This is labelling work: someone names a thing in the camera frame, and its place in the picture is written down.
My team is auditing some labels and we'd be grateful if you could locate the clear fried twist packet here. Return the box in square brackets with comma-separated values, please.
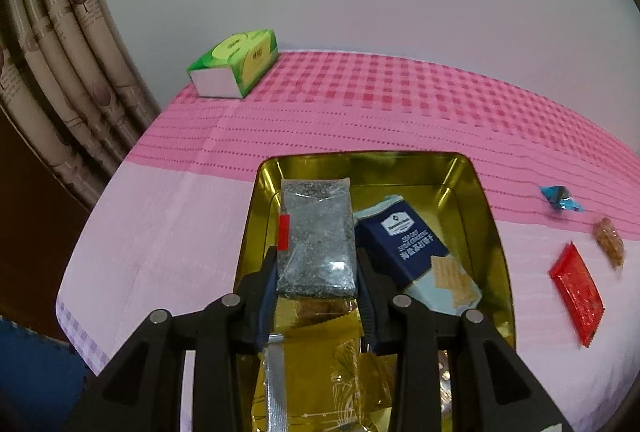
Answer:
[592, 217, 625, 268]

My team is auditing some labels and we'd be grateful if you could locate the grey sesame cake packet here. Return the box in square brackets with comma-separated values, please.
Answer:
[277, 178, 357, 300]

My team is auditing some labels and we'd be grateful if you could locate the green tissue box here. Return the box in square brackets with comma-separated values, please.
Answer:
[186, 28, 279, 99]

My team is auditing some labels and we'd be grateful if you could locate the red snack packet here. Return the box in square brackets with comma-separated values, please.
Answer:
[549, 242, 605, 348]

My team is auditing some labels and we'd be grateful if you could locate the maroon toffee tin box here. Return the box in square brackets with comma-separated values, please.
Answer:
[238, 151, 515, 348]

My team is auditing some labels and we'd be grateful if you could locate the navy blue cracker packet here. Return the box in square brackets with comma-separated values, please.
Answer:
[354, 195, 482, 316]

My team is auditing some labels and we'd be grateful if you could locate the beige patterned curtain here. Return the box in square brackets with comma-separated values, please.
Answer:
[1, 0, 158, 207]

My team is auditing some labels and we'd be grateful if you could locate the yellow gold snack packet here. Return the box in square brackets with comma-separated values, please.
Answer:
[252, 297, 396, 431]

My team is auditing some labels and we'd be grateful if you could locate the pink checkered tablecloth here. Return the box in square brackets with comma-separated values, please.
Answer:
[55, 51, 639, 431]

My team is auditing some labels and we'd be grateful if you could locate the dark wooden door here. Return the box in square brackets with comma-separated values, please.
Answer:
[0, 115, 88, 341]

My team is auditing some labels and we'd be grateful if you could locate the blue wrapped candy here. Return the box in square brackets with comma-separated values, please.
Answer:
[539, 185, 584, 213]

